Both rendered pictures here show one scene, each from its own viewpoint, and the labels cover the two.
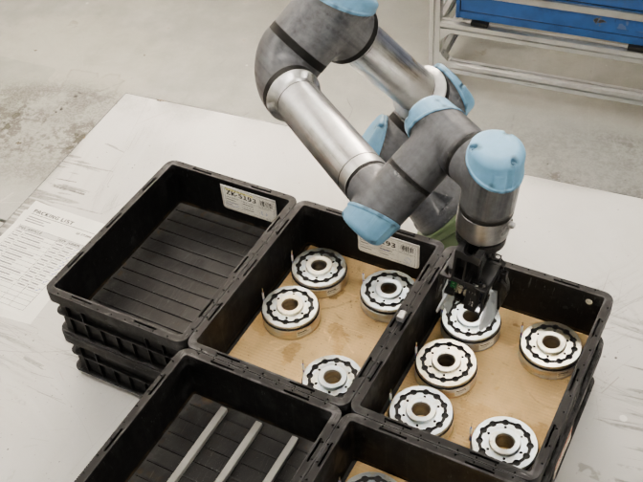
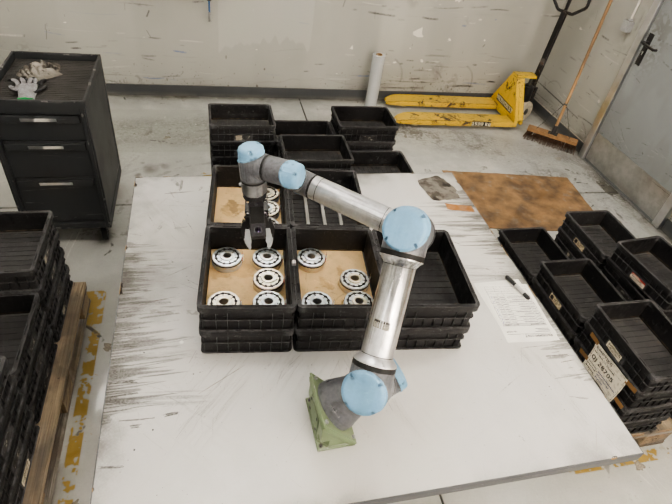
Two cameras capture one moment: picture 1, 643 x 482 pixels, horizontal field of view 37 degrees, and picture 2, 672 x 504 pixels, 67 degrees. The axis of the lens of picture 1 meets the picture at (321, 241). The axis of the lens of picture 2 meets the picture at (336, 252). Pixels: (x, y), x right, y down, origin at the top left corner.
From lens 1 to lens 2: 2.23 m
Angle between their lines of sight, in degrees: 87
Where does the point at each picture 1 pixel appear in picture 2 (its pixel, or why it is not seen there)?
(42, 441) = not seen: hidden behind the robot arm
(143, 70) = not seen: outside the picture
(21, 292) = (496, 294)
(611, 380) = (192, 360)
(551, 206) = (273, 482)
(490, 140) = (255, 146)
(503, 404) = (235, 281)
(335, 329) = (330, 286)
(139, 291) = (428, 274)
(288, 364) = (336, 266)
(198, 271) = (415, 291)
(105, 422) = not seen: hidden behind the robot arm
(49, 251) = (514, 317)
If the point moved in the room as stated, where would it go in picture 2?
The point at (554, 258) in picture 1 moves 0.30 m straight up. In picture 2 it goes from (252, 431) to (253, 369)
